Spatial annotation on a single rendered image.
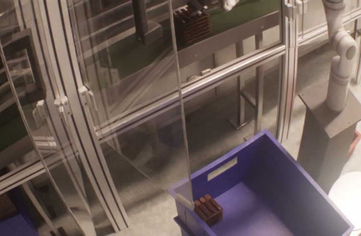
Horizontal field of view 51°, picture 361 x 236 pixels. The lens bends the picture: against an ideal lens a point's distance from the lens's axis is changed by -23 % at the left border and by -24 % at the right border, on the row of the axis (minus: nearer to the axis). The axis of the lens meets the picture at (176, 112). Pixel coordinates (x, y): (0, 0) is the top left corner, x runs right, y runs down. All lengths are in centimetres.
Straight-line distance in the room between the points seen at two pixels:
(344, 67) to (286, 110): 67
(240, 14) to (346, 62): 52
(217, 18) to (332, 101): 54
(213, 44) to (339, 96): 50
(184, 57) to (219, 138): 71
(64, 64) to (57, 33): 11
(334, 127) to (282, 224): 42
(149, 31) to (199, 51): 77
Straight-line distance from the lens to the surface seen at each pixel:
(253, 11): 170
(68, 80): 126
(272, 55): 169
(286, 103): 195
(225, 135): 217
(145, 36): 79
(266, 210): 166
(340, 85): 146
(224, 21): 164
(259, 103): 194
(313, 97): 158
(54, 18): 113
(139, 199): 199
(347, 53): 136
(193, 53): 154
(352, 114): 157
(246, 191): 171
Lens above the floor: 165
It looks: 46 degrees down
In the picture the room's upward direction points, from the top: 7 degrees counter-clockwise
